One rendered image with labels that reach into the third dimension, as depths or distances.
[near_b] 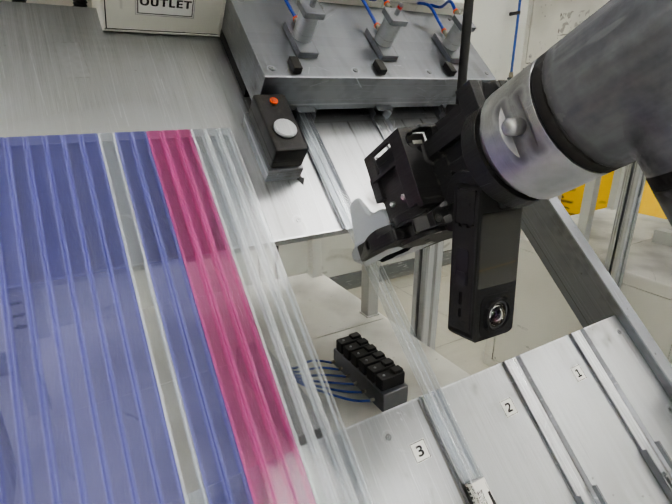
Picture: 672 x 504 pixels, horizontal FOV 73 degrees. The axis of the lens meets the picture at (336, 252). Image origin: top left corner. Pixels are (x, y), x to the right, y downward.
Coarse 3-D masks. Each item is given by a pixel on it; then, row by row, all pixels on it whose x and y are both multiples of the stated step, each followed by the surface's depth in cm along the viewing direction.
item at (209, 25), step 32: (96, 0) 49; (128, 0) 48; (160, 0) 49; (192, 0) 50; (224, 0) 52; (320, 0) 56; (352, 0) 58; (416, 0) 62; (160, 32) 52; (192, 32) 54
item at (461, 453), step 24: (312, 120) 52; (312, 144) 51; (336, 192) 48; (384, 288) 44; (408, 336) 42; (408, 360) 42; (432, 384) 40; (432, 408) 40; (456, 432) 39; (456, 456) 38
